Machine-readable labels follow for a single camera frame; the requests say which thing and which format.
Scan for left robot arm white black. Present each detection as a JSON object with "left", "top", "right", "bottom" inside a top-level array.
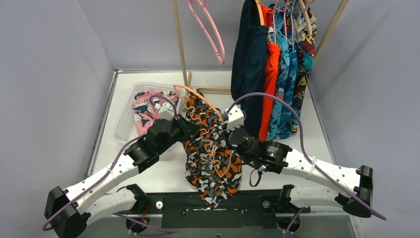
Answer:
[{"left": 43, "top": 116, "right": 201, "bottom": 238}]

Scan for light blue fish shorts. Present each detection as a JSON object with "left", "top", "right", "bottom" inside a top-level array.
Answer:
[{"left": 267, "top": 2, "right": 293, "bottom": 140}]

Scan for blue plastic hanger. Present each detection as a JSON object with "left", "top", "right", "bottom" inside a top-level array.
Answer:
[{"left": 289, "top": 0, "right": 296, "bottom": 51}]

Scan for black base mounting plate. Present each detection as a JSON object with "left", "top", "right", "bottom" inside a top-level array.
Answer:
[{"left": 113, "top": 189, "right": 311, "bottom": 231}]

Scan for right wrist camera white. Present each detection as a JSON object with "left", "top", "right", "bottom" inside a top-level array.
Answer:
[{"left": 225, "top": 105, "right": 245, "bottom": 132}]

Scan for white plastic perforated basket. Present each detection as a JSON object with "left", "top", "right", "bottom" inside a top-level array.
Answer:
[{"left": 111, "top": 82, "right": 175, "bottom": 144}]

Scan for wooden clothes rack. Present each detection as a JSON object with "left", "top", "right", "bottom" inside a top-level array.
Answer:
[{"left": 172, "top": 0, "right": 351, "bottom": 96}]

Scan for comic print shorts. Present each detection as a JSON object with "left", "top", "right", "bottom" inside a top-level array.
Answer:
[{"left": 291, "top": 6, "right": 318, "bottom": 116}]

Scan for orange camouflage shorts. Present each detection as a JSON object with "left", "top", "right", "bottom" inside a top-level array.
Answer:
[{"left": 183, "top": 92, "right": 242, "bottom": 210}]

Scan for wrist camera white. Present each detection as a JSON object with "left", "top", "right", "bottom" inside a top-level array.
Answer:
[
  {"left": 225, "top": 105, "right": 245, "bottom": 132},
  {"left": 154, "top": 102, "right": 175, "bottom": 121}
]

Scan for orange wooden hanger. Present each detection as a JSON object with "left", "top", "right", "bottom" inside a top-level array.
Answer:
[
  {"left": 254, "top": 0, "right": 265, "bottom": 26},
  {"left": 173, "top": 84, "right": 233, "bottom": 178}
]

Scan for navy blue shorts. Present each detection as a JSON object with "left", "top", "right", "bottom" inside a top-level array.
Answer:
[{"left": 231, "top": 0, "right": 268, "bottom": 138}]

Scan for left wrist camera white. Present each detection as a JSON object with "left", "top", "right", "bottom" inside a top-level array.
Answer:
[{"left": 154, "top": 102, "right": 175, "bottom": 121}]

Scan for aluminium rail frame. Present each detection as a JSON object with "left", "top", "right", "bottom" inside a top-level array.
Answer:
[{"left": 59, "top": 69, "right": 365, "bottom": 238}]

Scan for pink shark print shorts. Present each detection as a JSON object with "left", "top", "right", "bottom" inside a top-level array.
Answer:
[{"left": 132, "top": 91, "right": 179, "bottom": 136}]

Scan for dark blue leaf shorts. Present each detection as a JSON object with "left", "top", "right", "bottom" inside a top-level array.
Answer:
[{"left": 290, "top": 43, "right": 305, "bottom": 117}]

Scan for bright orange shorts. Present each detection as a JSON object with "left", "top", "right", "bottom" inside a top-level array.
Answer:
[{"left": 259, "top": 5, "right": 280, "bottom": 141}]

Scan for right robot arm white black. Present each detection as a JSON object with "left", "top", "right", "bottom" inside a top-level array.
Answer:
[{"left": 227, "top": 128, "right": 373, "bottom": 218}]

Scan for light wooden hanger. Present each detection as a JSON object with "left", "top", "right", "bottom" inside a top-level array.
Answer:
[{"left": 298, "top": 0, "right": 313, "bottom": 35}]

